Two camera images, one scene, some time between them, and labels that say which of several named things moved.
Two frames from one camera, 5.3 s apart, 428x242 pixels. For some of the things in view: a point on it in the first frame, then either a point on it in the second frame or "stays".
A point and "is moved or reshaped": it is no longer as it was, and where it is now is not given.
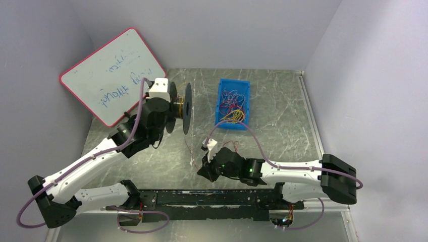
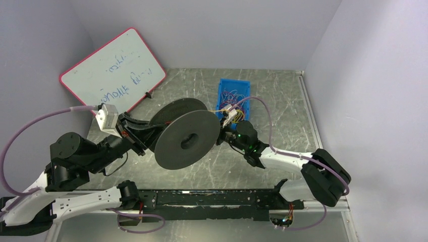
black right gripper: (207, 163) → (226, 135)
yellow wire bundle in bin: (237, 115) stays
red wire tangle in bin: (228, 102) stays
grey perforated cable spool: (180, 108) is moved or reshaped
